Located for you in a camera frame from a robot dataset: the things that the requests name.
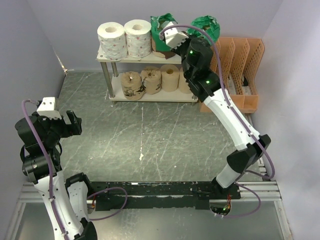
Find white packets in organizer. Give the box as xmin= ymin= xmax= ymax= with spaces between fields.
xmin=227 ymin=78 xmax=237 ymax=95

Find white two-tier shelf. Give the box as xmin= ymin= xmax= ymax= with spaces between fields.
xmin=96 ymin=48 xmax=198 ymax=105

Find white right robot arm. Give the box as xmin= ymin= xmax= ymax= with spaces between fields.
xmin=172 ymin=32 xmax=271 ymax=199

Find tan unwrapped paper roll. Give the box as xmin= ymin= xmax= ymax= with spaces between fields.
xmin=178 ymin=67 xmax=192 ymax=94
xmin=160 ymin=64 xmax=180 ymax=92

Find white paper roll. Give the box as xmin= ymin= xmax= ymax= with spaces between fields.
xmin=97 ymin=22 xmax=128 ymax=62

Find brown roll white label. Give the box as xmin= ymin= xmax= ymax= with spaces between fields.
xmin=121 ymin=71 xmax=145 ymax=101

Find orange plastic file organizer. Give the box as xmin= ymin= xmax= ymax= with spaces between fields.
xmin=216 ymin=37 xmax=265 ymax=114

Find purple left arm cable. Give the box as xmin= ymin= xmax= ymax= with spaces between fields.
xmin=21 ymin=99 xmax=128 ymax=240

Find brown roll with cartoon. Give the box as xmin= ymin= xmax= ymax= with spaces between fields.
xmin=140 ymin=66 xmax=162 ymax=95

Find green paper roll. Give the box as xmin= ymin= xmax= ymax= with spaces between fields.
xmin=191 ymin=15 xmax=221 ymax=42

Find green roll brown band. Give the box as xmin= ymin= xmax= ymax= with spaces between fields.
xmin=150 ymin=13 xmax=176 ymax=59

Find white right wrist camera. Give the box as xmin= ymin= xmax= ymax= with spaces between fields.
xmin=164 ymin=27 xmax=189 ymax=49

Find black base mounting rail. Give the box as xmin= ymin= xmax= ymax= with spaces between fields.
xmin=89 ymin=181 xmax=241 ymax=211

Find white roll with red dots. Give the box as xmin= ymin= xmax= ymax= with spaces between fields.
xmin=124 ymin=19 xmax=152 ymax=58

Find black item in organizer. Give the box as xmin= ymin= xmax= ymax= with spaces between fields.
xmin=242 ymin=77 xmax=249 ymax=87

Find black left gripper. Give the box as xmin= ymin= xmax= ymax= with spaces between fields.
xmin=32 ymin=109 xmax=81 ymax=145

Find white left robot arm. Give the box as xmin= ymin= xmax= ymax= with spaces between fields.
xmin=15 ymin=110 xmax=98 ymax=240

